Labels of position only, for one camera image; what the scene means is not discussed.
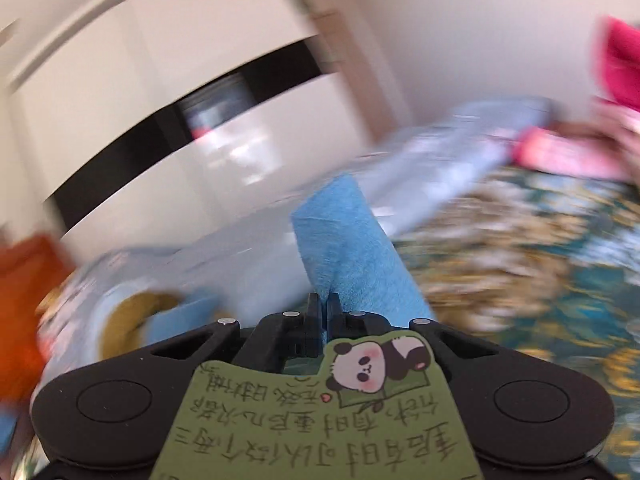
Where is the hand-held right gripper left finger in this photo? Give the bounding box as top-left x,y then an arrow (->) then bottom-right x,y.
107,294 -> 322,376

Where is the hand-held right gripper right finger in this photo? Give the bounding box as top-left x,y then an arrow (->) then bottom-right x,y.
327,294 -> 543,381

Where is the pale blue fleece garment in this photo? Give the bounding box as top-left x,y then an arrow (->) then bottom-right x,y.
291,175 -> 436,331

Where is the green panda paper card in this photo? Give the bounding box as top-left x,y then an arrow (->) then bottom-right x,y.
150,332 -> 483,480

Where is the grey floral quilt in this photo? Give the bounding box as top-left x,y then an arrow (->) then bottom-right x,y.
37,97 -> 556,381

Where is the teal floral blanket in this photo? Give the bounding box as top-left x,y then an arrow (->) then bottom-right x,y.
390,165 -> 640,480

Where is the pink cloth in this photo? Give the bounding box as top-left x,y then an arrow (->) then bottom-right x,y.
515,127 -> 633,181

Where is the orange wooden headboard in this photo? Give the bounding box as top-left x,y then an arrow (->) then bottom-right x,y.
0,232 -> 76,401

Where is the white wardrobe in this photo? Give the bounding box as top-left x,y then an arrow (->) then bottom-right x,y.
0,0 -> 381,256

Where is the magenta cloth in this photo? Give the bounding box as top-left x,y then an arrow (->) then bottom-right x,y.
595,15 -> 640,111

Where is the beige door frame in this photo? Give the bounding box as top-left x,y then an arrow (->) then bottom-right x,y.
312,10 -> 413,136

